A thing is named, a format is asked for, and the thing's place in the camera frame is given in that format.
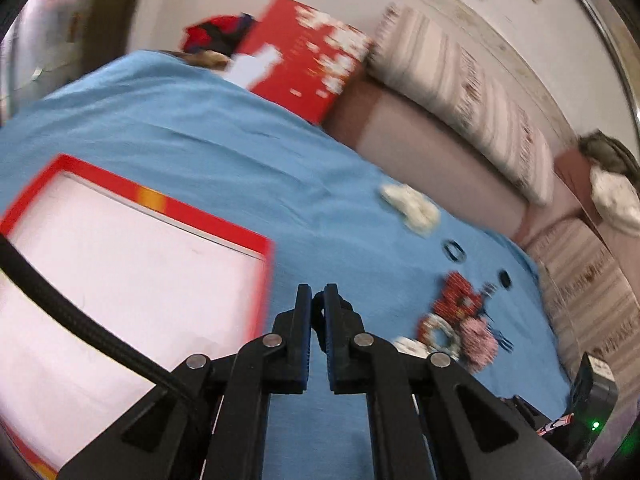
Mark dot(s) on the striped side cushion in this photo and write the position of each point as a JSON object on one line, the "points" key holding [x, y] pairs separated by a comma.
{"points": [[589, 301]]}

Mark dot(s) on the red floral box lid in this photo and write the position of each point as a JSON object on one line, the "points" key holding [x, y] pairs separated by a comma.
{"points": [[299, 58]]}

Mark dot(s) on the red checkered scrunchie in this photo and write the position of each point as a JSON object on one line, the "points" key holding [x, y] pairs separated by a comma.
{"points": [[479, 345]]}

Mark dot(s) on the blue towel cloth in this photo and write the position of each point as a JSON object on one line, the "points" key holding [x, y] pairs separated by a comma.
{"points": [[208, 143]]}

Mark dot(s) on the grey fur garment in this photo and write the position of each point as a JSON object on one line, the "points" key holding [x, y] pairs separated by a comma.
{"points": [[614, 177]]}

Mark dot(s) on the pink padded headboard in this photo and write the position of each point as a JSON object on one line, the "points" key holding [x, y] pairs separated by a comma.
{"points": [[414, 147]]}

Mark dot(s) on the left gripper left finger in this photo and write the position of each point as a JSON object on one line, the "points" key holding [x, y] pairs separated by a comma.
{"points": [[159, 438]]}

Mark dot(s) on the red polka dot scrunchie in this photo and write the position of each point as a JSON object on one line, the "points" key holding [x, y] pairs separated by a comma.
{"points": [[458, 300]]}

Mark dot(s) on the blue striped strap watch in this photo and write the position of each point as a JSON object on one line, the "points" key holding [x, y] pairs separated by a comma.
{"points": [[487, 291]]}

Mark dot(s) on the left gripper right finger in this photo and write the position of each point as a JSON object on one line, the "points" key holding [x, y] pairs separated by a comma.
{"points": [[429, 418]]}

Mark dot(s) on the cream white scrunchie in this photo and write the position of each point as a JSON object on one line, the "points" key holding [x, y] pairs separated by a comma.
{"points": [[420, 214]]}

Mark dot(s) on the red dark clothing pile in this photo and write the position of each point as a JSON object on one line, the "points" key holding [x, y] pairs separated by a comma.
{"points": [[220, 33]]}

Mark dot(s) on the red tray box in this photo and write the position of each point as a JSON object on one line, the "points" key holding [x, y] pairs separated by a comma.
{"points": [[165, 277]]}

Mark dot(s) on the striped long pillow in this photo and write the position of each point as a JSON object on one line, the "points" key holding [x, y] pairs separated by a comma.
{"points": [[415, 57]]}

